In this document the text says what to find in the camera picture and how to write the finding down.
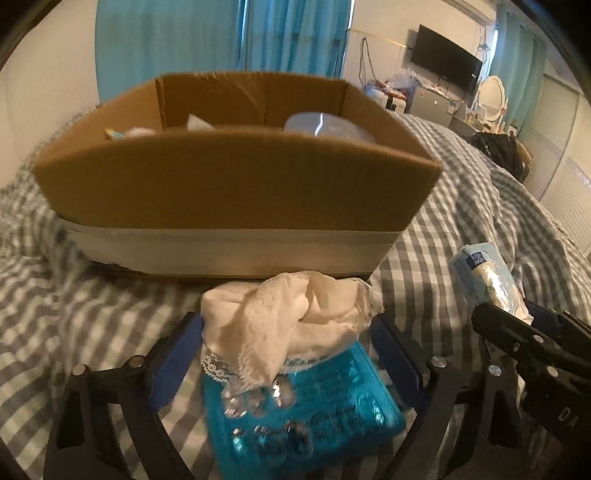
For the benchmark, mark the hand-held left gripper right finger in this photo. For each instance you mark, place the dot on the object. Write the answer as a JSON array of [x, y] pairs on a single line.
[[398, 367]]

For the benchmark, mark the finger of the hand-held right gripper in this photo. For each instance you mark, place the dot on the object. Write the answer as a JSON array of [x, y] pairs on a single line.
[[570, 330], [508, 330]]

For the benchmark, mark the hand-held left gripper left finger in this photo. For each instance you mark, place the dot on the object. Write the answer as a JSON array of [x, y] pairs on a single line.
[[178, 353]]

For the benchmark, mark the blue white tissue packet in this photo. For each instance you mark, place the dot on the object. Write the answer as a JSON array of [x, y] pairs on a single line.
[[487, 277]]

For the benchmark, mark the teal plastic packet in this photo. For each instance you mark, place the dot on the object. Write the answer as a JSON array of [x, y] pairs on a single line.
[[332, 415]]

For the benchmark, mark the white lace cloth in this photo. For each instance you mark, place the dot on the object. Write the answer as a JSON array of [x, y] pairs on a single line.
[[286, 314]]

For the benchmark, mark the brown cardboard box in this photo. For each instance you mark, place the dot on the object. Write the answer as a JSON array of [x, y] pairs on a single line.
[[231, 194]]

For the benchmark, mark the grey white checkered blanket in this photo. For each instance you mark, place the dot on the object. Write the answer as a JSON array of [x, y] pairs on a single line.
[[461, 207]]

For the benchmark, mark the black bag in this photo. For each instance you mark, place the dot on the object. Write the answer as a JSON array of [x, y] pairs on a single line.
[[501, 152]]

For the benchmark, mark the white sliding wardrobe door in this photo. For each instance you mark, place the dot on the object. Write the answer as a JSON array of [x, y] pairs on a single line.
[[561, 152]]

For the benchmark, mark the small pale item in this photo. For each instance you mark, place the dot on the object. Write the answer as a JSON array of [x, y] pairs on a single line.
[[124, 133]]

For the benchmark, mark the white crumpled item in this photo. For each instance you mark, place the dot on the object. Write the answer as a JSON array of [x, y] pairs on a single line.
[[198, 122]]

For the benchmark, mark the white round vanity mirror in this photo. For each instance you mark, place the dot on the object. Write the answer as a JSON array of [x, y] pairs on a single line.
[[491, 97]]

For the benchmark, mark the grey mini fridge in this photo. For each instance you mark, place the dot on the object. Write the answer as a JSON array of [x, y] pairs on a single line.
[[429, 106]]

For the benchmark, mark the clear plastic container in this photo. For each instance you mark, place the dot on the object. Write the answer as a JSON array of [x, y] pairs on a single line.
[[332, 127]]

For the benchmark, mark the teal window curtain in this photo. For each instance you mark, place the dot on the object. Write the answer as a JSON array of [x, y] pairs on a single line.
[[519, 69], [300, 37], [166, 37]]

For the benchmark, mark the pile of plastic bags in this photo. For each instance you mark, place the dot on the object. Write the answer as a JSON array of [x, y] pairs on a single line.
[[392, 90]]

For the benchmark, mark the black wall television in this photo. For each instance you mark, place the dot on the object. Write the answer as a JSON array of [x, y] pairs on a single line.
[[445, 60]]

